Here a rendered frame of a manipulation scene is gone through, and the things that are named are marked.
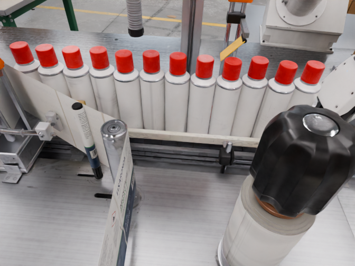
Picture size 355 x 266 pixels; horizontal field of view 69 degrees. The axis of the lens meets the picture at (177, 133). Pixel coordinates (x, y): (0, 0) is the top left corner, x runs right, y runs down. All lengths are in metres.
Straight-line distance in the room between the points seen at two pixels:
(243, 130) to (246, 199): 0.31
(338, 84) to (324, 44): 0.68
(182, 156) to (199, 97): 0.16
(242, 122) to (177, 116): 0.14
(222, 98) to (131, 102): 0.19
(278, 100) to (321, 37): 0.73
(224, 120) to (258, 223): 0.30
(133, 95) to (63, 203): 0.25
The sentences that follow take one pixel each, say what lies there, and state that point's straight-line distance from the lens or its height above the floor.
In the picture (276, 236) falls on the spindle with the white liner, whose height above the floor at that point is 1.05.
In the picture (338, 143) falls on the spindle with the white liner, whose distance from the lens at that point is 0.24.
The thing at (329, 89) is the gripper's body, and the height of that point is 1.03.
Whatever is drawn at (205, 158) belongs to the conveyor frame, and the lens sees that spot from 0.61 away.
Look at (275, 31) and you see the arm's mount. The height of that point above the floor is 0.89.
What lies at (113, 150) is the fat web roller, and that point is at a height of 1.04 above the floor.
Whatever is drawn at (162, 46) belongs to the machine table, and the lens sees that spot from 1.12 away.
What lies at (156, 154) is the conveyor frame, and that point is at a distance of 0.61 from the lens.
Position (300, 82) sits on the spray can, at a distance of 0.56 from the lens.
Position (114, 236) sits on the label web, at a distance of 0.34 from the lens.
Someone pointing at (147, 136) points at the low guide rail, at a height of 0.90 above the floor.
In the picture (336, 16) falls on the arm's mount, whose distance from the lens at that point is 1.26.
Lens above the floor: 1.32
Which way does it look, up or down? 44 degrees down
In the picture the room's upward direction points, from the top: 2 degrees clockwise
